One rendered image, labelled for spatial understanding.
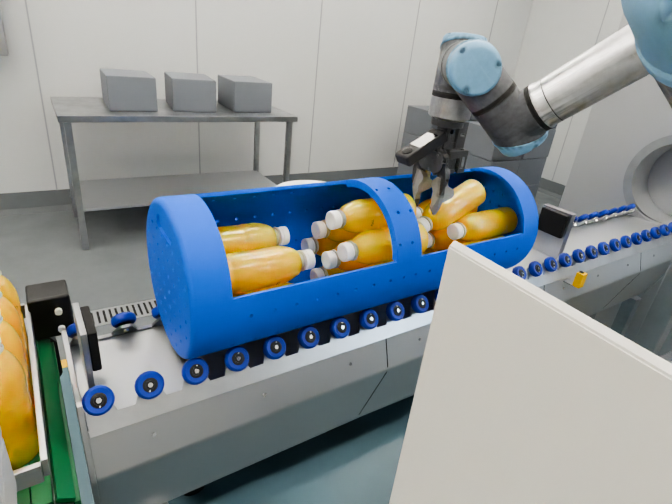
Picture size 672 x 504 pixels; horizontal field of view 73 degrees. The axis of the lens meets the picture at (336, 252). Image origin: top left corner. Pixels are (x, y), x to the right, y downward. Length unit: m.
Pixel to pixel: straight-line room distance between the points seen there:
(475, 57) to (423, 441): 0.67
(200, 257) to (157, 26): 3.57
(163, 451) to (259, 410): 0.18
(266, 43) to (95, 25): 1.36
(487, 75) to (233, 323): 0.61
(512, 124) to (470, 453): 0.69
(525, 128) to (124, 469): 0.90
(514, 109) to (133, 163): 3.71
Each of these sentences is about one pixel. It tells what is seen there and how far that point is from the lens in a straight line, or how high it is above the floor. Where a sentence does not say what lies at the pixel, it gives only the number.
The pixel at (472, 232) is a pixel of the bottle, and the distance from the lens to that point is 1.14.
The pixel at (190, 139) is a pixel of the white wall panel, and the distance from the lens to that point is 4.36.
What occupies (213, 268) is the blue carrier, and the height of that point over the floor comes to 1.17.
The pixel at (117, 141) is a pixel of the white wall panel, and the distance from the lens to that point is 4.25.
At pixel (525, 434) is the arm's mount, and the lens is 0.31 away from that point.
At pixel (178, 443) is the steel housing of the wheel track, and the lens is 0.89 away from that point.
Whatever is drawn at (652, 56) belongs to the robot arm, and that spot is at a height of 1.51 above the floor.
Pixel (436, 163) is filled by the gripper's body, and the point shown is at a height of 1.27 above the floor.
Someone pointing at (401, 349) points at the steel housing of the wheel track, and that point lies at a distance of 1.08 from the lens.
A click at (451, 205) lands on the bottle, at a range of 1.12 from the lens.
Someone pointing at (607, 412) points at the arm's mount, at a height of 1.36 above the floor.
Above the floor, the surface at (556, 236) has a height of 1.01.
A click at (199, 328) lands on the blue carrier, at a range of 0.74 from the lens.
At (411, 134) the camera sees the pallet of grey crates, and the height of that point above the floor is 0.66.
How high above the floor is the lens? 1.51
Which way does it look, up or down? 25 degrees down
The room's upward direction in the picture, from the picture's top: 7 degrees clockwise
